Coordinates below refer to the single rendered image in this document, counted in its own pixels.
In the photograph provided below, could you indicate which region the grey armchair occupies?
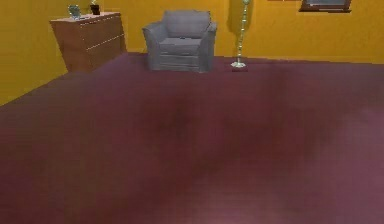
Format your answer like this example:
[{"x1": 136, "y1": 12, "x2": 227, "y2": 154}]
[{"x1": 142, "y1": 9, "x2": 218, "y2": 74}]

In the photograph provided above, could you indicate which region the pale green floor lamp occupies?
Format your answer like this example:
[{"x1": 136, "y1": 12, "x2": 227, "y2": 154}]
[{"x1": 230, "y1": 0, "x2": 251, "y2": 70}]

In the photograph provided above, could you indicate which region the brown wooden chest of drawers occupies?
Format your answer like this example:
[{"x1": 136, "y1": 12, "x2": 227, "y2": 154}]
[{"x1": 49, "y1": 11, "x2": 128, "y2": 74}]

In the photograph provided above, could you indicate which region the black plant pot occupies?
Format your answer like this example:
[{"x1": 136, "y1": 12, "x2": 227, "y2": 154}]
[{"x1": 89, "y1": 0, "x2": 102, "y2": 16}]

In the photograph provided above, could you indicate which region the clear glass vase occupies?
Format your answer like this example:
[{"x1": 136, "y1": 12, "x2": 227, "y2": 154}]
[{"x1": 67, "y1": 4, "x2": 83, "y2": 21}]

